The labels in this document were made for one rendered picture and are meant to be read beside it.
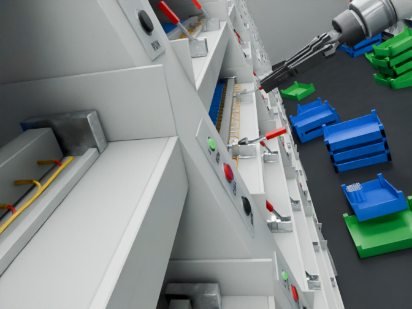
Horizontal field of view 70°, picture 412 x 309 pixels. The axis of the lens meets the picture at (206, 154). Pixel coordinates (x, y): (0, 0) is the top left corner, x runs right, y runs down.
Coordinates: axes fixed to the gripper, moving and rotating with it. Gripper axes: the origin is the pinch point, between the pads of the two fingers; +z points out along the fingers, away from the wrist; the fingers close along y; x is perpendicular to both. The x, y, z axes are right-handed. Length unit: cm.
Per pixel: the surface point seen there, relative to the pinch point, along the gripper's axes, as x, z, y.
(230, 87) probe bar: 3.5, 11.0, 5.5
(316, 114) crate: -88, 2, 154
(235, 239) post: 6, 6, -54
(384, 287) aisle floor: -95, 10, 7
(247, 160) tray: -0.7, 8.8, -29.0
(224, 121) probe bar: 3.6, 11.4, -17.0
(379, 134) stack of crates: -82, -22, 81
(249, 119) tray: -1.0, 8.2, -11.7
